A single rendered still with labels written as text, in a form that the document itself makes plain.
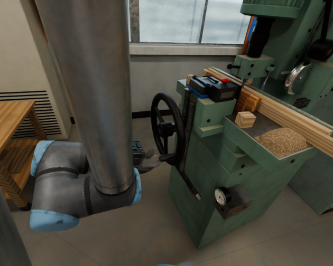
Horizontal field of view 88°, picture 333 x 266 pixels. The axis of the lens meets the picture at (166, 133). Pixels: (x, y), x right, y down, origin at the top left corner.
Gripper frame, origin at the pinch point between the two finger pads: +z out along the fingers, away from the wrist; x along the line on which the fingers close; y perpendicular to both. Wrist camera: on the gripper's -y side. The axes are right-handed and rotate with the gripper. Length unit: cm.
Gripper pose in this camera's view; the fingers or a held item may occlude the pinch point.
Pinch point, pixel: (157, 162)
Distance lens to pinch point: 65.8
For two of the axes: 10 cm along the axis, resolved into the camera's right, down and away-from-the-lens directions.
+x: -4.1, -5.7, 7.1
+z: 8.3, 0.9, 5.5
